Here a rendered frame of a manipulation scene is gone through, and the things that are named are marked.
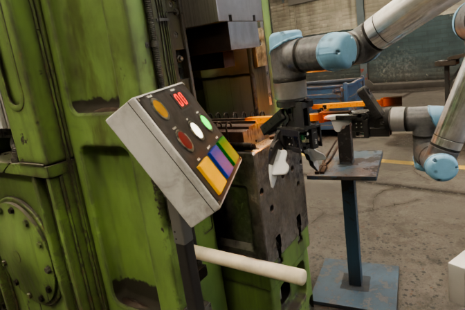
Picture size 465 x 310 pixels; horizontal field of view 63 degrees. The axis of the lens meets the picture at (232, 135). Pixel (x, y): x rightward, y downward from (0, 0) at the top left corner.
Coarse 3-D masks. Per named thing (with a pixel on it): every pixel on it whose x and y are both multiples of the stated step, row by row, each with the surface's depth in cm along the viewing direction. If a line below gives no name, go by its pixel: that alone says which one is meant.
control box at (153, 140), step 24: (144, 96) 77; (168, 96) 89; (192, 96) 105; (120, 120) 75; (144, 120) 74; (168, 120) 80; (192, 120) 93; (144, 144) 75; (168, 144) 74; (192, 144) 83; (216, 144) 97; (144, 168) 76; (168, 168) 75; (192, 168) 76; (168, 192) 77; (192, 192) 76; (216, 192) 78; (192, 216) 77
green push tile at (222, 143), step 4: (220, 140) 99; (224, 140) 102; (220, 144) 97; (224, 144) 100; (228, 144) 103; (220, 148) 97; (224, 148) 98; (228, 148) 101; (232, 148) 104; (224, 152) 97; (228, 152) 99; (232, 152) 102; (236, 152) 104; (228, 156) 97; (232, 156) 100; (236, 156) 102; (232, 160) 98; (236, 160) 100; (232, 164) 98
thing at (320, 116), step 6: (312, 114) 131; (318, 114) 129; (324, 114) 128; (330, 114) 127; (258, 120) 144; (264, 120) 142; (312, 120) 131; (318, 120) 130; (324, 120) 129; (330, 120) 128
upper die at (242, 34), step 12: (216, 24) 130; (228, 24) 128; (240, 24) 134; (252, 24) 141; (192, 36) 137; (204, 36) 134; (216, 36) 132; (228, 36) 129; (240, 36) 134; (252, 36) 141; (192, 48) 139; (204, 48) 136; (216, 48) 133; (228, 48) 130; (240, 48) 134
